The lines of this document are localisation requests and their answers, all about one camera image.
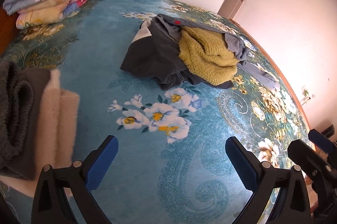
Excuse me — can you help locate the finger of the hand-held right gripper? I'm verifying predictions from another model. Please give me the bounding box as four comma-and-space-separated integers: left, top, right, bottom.
287, 139, 333, 184
308, 127, 337, 154

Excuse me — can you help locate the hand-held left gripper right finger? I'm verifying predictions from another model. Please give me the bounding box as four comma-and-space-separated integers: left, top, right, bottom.
225, 137, 312, 224

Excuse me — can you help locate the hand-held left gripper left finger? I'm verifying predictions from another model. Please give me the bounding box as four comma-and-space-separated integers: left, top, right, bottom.
31, 135, 119, 224

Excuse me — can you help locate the grey sweatshirt with red tag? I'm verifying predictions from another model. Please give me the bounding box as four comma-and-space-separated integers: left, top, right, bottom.
151, 14, 279, 89

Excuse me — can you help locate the folded beige pink garment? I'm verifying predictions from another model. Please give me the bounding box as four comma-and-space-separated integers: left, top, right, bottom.
0, 70, 80, 197

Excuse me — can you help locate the yellow-green knit sweater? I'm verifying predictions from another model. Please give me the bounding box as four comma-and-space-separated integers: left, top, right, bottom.
178, 27, 239, 85

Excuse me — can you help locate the dark grey jacket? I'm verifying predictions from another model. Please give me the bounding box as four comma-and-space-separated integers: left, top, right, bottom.
120, 19, 235, 91

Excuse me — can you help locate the teal floral blanket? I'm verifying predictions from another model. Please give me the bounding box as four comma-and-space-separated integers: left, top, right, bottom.
0, 0, 315, 224

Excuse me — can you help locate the wall socket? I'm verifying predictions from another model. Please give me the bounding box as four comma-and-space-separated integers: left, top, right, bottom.
300, 86, 315, 103

